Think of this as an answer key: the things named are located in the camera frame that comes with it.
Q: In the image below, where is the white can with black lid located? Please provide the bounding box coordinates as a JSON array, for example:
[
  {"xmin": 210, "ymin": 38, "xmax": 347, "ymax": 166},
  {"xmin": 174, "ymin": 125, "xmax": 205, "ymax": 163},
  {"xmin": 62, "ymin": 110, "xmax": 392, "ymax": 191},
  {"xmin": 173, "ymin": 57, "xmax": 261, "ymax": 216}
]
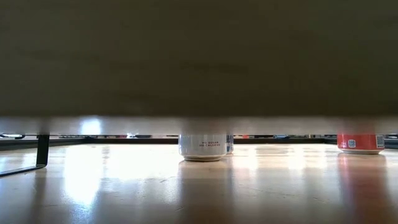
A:
[{"xmin": 178, "ymin": 134, "xmax": 228, "ymax": 162}]

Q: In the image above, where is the red beverage can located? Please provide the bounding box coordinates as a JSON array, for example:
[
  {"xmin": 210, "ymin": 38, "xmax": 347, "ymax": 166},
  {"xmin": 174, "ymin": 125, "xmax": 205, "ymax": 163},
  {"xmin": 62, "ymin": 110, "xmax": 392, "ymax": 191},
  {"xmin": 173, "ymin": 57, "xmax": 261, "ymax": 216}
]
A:
[{"xmin": 336, "ymin": 134, "xmax": 386, "ymax": 156}]

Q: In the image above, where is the black metal shelf leg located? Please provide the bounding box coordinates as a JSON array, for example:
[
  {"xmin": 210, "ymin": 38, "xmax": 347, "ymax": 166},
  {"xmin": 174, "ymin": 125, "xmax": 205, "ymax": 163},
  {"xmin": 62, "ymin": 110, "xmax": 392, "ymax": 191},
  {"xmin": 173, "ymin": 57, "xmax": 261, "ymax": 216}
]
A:
[{"xmin": 0, "ymin": 134, "xmax": 50, "ymax": 177}]

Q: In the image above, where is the black metal table frame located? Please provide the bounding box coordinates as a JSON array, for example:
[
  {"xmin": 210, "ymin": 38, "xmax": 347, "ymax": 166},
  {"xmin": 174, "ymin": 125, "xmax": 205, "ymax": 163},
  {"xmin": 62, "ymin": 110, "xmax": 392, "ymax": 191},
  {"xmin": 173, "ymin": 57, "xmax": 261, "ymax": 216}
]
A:
[{"xmin": 0, "ymin": 138, "xmax": 398, "ymax": 152}]

